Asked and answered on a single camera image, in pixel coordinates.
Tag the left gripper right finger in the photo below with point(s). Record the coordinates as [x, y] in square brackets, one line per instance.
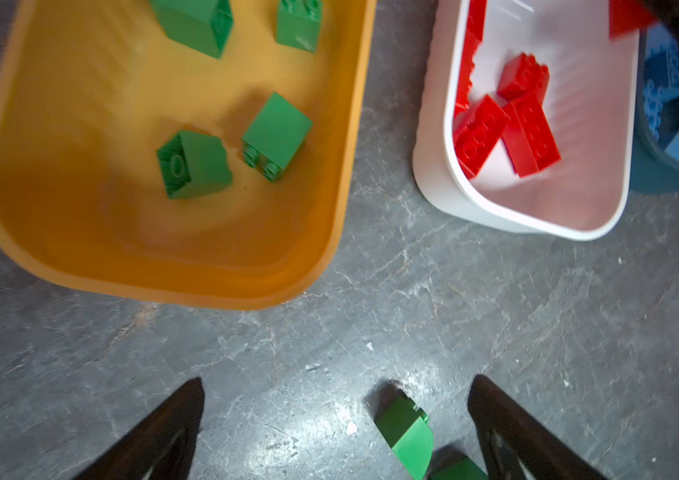
[514, 443]

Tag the green lego square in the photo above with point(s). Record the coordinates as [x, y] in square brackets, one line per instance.
[464, 469]

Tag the red lego pile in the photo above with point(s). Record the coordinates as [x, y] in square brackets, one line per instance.
[626, 16]
[528, 139]

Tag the red lego diagonal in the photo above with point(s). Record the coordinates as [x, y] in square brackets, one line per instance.
[473, 39]

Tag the white plastic bin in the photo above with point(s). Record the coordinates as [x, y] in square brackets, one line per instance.
[590, 106]

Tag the red lego pile bottom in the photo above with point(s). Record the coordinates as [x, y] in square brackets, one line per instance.
[626, 16]

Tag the yellow plastic bin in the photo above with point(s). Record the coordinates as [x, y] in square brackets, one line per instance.
[89, 90]

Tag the green lego small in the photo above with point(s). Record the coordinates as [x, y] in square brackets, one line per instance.
[405, 427]

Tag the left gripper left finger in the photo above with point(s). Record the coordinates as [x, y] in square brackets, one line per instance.
[161, 446]

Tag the red lego top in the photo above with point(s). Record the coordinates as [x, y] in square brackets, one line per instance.
[523, 76]

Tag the green lego pile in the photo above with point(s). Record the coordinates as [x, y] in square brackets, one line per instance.
[202, 25]

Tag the blue lego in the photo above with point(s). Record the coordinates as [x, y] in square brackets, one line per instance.
[662, 70]

